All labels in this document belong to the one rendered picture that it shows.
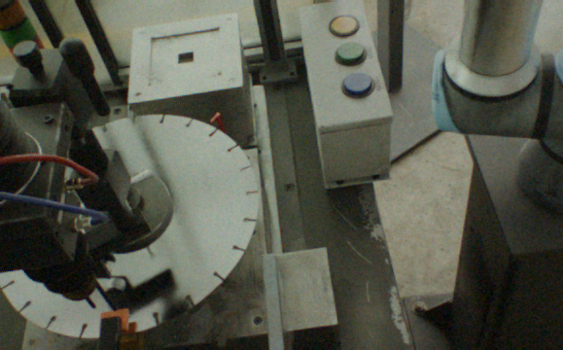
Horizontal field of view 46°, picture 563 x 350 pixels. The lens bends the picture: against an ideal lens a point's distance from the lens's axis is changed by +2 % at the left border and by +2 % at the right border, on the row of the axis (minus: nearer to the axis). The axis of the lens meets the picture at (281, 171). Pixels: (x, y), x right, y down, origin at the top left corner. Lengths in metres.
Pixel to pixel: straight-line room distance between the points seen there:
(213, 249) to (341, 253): 0.27
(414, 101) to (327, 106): 1.23
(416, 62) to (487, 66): 1.47
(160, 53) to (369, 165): 0.39
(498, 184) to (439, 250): 0.82
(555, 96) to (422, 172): 1.14
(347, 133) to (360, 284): 0.22
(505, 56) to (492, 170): 0.29
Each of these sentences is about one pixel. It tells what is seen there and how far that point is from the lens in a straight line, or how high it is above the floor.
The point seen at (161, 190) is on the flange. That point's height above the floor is 0.96.
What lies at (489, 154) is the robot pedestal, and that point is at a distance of 1.11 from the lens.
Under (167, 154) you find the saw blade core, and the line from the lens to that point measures 0.89.
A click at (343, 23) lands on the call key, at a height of 0.90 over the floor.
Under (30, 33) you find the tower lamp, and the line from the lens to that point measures 1.00.
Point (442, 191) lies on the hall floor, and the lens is 1.98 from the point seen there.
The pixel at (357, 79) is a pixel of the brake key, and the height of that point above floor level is 0.91.
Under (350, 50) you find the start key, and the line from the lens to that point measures 1.04.
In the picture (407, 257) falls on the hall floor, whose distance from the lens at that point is 1.85.
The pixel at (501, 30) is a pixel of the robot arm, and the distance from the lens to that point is 0.80.
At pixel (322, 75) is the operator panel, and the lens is 1.02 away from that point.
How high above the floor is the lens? 1.59
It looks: 51 degrees down
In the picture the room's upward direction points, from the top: 12 degrees counter-clockwise
